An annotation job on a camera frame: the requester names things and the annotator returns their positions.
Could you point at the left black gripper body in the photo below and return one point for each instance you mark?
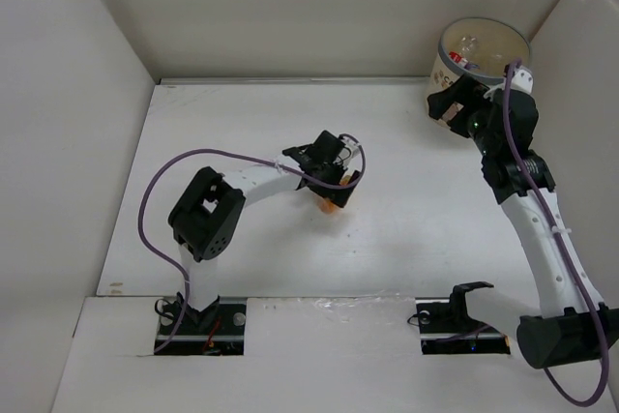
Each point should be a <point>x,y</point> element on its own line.
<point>338,195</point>

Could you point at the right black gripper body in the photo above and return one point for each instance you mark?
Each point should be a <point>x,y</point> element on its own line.
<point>484,139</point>

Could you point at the clear bottle red label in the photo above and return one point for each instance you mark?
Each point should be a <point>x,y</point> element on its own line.
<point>460,58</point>

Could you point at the large clear plastic bottle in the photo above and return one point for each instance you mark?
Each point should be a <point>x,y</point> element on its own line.
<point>482,58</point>

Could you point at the orange bottle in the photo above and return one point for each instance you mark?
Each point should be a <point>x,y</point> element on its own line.
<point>331,205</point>

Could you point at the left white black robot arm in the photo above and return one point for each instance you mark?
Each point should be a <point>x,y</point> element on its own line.
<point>205,217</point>

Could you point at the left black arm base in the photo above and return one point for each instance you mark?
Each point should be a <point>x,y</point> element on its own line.
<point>220,332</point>

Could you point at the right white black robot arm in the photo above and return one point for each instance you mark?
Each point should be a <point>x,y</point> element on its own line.
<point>571,323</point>

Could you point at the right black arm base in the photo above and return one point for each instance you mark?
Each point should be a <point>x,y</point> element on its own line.
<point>442,332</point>

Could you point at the cream capybara bin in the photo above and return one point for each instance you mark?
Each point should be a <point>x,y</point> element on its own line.
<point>497,35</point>

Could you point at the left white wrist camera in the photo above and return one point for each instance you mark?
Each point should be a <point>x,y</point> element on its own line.
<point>351,147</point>

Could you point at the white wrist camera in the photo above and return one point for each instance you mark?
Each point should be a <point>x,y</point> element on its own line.
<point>351,147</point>
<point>521,80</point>

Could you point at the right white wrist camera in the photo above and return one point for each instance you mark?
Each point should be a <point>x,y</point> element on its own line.
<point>521,80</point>

